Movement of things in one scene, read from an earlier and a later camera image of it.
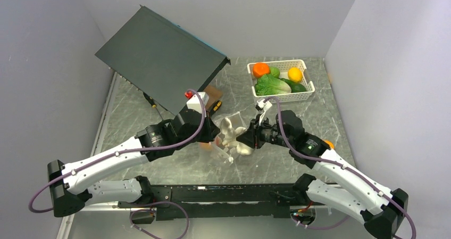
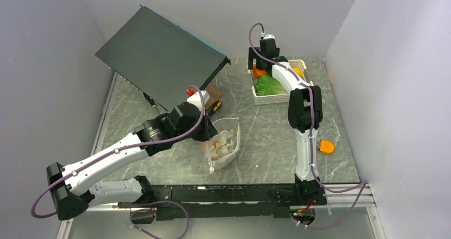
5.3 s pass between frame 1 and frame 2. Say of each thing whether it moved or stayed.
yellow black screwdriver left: stayed
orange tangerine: stayed
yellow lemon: stayed
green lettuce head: stayed
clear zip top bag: moved
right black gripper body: moved
